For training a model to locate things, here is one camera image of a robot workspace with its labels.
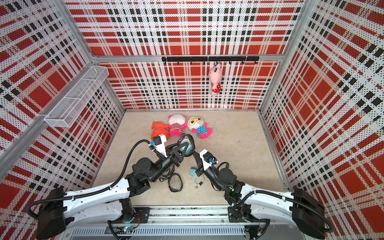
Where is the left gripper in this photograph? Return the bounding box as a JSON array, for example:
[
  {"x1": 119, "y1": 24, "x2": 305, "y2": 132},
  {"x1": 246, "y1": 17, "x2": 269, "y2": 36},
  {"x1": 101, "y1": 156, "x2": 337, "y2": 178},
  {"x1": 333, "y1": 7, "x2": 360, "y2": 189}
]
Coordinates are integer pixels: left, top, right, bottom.
[{"x1": 149, "y1": 140, "x2": 188, "y2": 183}]

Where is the teal charger top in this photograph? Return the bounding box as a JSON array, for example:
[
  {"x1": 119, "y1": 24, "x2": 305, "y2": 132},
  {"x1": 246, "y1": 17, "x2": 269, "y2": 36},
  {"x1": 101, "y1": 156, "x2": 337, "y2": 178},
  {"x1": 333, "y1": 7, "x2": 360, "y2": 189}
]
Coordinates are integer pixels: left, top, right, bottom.
[{"x1": 181, "y1": 141, "x2": 194, "y2": 157}]

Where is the teal charger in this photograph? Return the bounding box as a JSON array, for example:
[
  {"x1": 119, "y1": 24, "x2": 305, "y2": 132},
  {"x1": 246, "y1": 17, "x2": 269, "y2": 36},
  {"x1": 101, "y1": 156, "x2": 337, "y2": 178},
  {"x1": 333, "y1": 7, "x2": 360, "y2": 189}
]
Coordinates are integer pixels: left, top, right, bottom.
[
  {"x1": 181, "y1": 141, "x2": 194, "y2": 157},
  {"x1": 190, "y1": 167, "x2": 197, "y2": 176}
]

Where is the black cable top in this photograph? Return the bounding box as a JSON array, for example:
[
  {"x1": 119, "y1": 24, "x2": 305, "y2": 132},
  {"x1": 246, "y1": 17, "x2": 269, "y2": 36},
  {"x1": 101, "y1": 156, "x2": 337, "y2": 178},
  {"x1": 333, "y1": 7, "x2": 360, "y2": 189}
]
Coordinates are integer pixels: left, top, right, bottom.
[{"x1": 176, "y1": 133, "x2": 196, "y2": 158}]

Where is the black cable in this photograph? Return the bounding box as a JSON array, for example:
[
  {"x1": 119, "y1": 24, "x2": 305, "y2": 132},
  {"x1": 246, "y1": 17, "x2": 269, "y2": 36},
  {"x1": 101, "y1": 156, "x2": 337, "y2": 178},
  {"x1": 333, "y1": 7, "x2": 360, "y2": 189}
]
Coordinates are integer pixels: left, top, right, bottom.
[
  {"x1": 176, "y1": 133, "x2": 196, "y2": 158},
  {"x1": 167, "y1": 172, "x2": 184, "y2": 193}
]

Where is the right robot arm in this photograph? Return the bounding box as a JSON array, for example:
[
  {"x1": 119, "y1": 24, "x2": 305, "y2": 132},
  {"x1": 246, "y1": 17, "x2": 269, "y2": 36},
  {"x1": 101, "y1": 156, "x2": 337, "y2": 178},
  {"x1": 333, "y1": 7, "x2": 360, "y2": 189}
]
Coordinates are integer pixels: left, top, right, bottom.
[{"x1": 191, "y1": 150, "x2": 335, "y2": 240}]

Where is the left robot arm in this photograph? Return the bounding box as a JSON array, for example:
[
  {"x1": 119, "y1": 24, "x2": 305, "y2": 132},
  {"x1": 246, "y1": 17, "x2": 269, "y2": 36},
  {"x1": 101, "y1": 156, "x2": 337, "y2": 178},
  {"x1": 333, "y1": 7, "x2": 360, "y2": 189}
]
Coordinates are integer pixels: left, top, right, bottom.
[{"x1": 26, "y1": 138, "x2": 195, "y2": 240}]

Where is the teal charger bottom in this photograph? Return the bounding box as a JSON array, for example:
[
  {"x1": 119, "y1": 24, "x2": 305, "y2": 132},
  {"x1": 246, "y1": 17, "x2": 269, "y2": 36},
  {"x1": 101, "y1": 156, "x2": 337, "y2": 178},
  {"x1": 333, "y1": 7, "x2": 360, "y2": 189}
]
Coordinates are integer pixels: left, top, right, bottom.
[{"x1": 190, "y1": 167, "x2": 197, "y2": 176}]

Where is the pink striped plush doll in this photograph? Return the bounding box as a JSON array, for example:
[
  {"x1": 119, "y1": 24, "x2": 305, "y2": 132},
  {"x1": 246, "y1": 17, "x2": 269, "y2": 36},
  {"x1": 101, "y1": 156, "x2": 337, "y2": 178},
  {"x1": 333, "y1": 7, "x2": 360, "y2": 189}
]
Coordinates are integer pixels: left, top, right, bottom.
[{"x1": 168, "y1": 114, "x2": 187, "y2": 137}]

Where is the orange plush toy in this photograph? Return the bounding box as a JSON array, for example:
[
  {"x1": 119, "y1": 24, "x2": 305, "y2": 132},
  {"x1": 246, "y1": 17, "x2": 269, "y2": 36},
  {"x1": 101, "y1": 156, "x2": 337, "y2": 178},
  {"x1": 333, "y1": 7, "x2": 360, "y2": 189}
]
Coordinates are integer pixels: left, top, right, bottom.
[{"x1": 151, "y1": 122, "x2": 170, "y2": 141}]

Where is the pink hanging plush toy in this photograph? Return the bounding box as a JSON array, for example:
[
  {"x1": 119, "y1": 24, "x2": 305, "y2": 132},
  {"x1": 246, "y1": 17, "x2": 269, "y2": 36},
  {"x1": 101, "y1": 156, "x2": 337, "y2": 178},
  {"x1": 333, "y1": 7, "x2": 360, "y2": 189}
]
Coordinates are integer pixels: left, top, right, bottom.
[{"x1": 209, "y1": 63, "x2": 223, "y2": 96}]

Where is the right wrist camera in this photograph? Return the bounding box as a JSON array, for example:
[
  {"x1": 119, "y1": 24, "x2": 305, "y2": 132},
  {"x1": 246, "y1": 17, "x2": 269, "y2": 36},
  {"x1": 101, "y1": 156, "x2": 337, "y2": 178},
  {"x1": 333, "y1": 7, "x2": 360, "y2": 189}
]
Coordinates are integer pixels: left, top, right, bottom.
[{"x1": 203, "y1": 152, "x2": 217, "y2": 164}]

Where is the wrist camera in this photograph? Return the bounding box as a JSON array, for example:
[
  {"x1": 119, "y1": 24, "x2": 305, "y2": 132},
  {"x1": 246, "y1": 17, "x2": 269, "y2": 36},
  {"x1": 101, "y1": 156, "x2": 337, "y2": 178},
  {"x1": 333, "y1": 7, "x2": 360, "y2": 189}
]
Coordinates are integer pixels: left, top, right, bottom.
[
  {"x1": 150, "y1": 134, "x2": 167, "y2": 148},
  {"x1": 203, "y1": 152, "x2": 217, "y2": 164}
]

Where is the white coiled cable middle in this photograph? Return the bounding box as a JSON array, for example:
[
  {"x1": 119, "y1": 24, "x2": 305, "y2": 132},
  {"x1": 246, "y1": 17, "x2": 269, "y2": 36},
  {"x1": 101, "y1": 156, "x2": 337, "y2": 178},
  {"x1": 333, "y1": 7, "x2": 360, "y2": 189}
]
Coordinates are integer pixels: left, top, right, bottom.
[{"x1": 191, "y1": 173, "x2": 205, "y2": 189}]

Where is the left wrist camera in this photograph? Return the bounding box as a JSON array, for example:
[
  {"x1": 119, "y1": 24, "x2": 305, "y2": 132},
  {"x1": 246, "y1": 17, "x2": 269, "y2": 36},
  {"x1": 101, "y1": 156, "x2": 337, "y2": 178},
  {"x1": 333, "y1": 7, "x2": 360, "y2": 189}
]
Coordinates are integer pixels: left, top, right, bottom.
[{"x1": 150, "y1": 134, "x2": 167, "y2": 148}]

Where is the black coiled cable bottom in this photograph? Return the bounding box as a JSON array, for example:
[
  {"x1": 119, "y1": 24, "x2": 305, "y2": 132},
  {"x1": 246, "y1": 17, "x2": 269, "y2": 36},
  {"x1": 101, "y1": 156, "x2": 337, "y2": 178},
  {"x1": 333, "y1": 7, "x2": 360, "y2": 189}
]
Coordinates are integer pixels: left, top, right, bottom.
[{"x1": 167, "y1": 172, "x2": 184, "y2": 193}]

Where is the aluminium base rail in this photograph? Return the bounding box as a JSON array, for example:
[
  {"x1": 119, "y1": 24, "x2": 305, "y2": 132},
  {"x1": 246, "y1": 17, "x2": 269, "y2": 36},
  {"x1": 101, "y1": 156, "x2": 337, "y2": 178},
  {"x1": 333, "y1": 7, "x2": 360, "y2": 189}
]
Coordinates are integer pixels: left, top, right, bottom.
[{"x1": 61, "y1": 204, "x2": 314, "y2": 240}]

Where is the black hook rail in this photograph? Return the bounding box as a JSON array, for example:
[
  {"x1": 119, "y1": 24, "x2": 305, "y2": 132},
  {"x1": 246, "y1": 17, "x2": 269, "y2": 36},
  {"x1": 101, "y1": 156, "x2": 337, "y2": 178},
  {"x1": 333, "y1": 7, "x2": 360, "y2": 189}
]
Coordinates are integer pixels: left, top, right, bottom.
[{"x1": 162, "y1": 56, "x2": 260, "y2": 64}]

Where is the white wire mesh basket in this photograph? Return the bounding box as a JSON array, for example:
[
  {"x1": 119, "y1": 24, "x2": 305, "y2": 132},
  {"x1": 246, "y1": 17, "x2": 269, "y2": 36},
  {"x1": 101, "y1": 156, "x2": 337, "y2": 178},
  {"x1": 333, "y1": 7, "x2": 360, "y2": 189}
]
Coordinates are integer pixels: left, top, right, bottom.
[{"x1": 44, "y1": 66, "x2": 109, "y2": 128}]

